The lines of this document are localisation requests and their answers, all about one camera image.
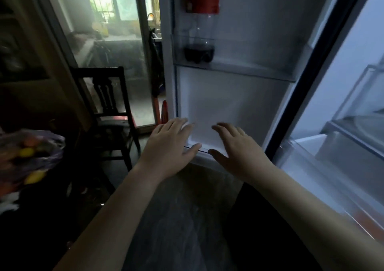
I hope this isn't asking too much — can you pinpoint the person's right hand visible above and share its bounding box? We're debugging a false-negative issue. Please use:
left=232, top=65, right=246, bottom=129
left=208, top=122, right=275, bottom=186

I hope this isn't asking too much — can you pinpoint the person's left hand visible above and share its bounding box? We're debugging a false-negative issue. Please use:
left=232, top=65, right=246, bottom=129
left=136, top=117, right=202, bottom=184

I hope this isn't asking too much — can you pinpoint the black refrigerator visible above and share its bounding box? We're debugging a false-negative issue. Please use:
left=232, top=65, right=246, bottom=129
left=156, top=0, right=384, bottom=271

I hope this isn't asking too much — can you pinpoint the pile of mixed fruits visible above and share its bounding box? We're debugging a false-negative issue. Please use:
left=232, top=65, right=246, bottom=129
left=0, top=135, right=48, bottom=196

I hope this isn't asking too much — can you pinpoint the person's right forearm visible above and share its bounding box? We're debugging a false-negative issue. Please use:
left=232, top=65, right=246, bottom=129
left=253, top=165, right=384, bottom=271

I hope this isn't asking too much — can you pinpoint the person's left forearm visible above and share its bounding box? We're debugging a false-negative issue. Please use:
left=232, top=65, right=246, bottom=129
left=54, top=167, right=162, bottom=271

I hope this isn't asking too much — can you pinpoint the shallow clear door bin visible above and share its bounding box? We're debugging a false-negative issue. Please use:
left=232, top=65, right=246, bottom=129
left=182, top=121, right=232, bottom=160

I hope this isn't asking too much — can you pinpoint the red plastic stool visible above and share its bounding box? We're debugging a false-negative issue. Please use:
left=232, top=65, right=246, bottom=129
left=161, top=99, right=170, bottom=125

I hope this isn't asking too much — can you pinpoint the dark hanging cloth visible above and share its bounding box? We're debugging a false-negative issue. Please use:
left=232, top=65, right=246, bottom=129
left=149, top=27, right=166, bottom=98

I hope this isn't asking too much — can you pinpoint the deep clear door bin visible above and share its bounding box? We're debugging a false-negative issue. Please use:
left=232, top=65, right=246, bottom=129
left=171, top=33, right=312, bottom=83

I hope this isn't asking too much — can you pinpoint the dark wooden chair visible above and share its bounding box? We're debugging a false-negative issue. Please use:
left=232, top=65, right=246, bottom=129
left=69, top=66, right=142, bottom=172

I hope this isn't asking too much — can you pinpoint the purple plastic bag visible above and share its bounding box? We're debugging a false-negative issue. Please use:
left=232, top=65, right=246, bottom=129
left=0, top=129, right=66, bottom=196

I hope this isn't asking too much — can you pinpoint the glass sliding door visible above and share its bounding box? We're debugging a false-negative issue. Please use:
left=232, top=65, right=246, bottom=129
left=30, top=0, right=160, bottom=129

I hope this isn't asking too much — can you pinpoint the crumpled white paper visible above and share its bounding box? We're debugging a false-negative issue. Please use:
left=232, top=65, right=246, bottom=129
left=0, top=191, right=20, bottom=214

